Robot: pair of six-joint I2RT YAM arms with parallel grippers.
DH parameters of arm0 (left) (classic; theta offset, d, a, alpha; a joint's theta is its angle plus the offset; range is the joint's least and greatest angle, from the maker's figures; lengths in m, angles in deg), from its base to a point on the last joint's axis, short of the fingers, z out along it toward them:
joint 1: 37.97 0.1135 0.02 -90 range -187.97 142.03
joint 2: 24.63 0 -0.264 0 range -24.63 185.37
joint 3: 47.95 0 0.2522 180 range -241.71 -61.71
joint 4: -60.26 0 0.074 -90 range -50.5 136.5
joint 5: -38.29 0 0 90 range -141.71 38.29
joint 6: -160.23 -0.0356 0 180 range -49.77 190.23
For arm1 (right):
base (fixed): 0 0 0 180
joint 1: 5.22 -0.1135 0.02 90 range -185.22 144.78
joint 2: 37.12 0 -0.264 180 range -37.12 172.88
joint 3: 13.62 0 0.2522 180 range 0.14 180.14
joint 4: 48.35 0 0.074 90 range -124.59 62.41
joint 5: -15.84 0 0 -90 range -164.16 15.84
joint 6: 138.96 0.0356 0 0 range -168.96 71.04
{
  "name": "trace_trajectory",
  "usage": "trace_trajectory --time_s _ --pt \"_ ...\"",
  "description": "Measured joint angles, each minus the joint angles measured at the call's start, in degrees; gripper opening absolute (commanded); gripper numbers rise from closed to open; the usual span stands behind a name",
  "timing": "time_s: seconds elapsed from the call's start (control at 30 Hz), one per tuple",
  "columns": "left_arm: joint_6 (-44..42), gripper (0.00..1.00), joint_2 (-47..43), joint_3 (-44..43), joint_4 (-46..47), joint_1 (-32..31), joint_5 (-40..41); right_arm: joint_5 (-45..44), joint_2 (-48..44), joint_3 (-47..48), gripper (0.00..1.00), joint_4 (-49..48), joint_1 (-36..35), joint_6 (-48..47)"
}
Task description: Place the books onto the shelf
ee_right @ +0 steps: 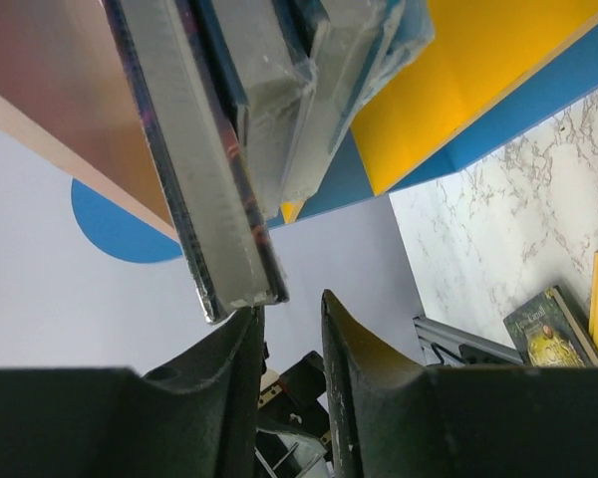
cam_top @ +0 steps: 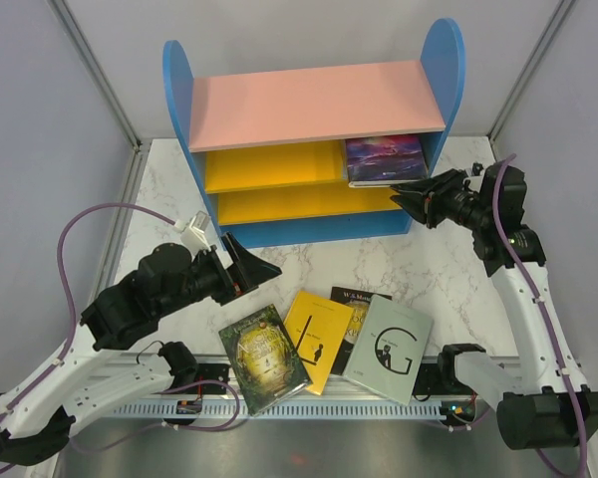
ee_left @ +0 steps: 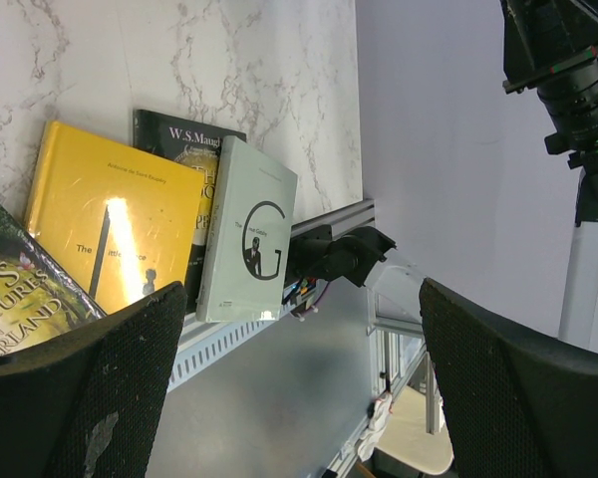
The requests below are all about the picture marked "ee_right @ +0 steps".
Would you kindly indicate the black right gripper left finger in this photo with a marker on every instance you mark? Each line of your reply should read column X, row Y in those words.
column 193, row 416

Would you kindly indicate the aluminium frame rail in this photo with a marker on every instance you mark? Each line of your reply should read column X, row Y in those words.
column 445, row 345

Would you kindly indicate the teal ocean cover book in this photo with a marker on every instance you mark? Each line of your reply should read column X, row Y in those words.
column 345, row 40

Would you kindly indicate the purple Robinson Crusoe book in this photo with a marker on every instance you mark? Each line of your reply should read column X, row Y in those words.
column 195, row 151

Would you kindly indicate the blue pink yellow bookshelf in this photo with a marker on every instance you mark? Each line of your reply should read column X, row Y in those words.
column 63, row 94

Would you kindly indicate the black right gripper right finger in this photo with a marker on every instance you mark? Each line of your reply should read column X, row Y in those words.
column 392, row 417

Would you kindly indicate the green forest cover book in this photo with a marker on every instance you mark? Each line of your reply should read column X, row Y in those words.
column 550, row 330

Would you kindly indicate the dark navy book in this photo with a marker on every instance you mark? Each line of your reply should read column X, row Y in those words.
column 267, row 85

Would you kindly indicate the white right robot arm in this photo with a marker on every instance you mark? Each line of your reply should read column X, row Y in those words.
column 293, row 434

